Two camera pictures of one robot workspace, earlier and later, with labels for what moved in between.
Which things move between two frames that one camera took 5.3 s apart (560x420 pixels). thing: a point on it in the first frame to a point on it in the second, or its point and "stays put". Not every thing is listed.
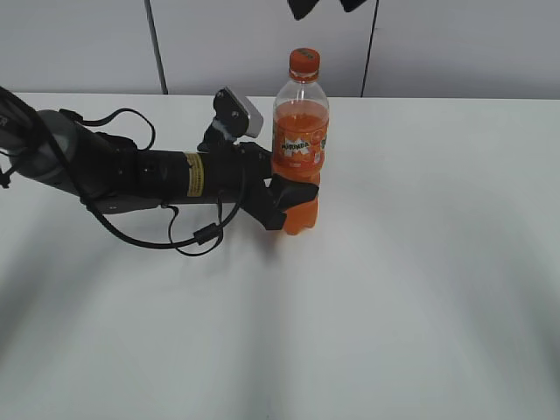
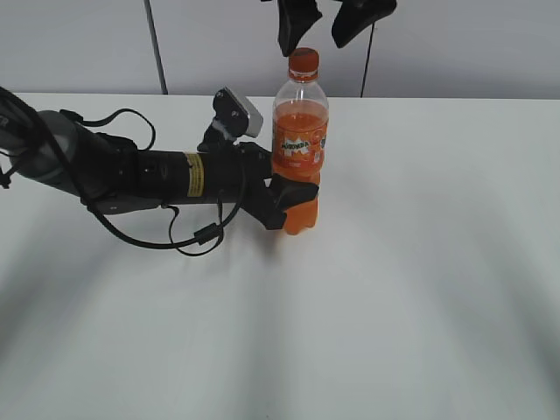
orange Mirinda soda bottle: (300, 141) stays put
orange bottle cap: (304, 64) stays put
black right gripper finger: (301, 8) to (295, 17)
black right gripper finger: (349, 5) to (356, 16)
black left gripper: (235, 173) stays put
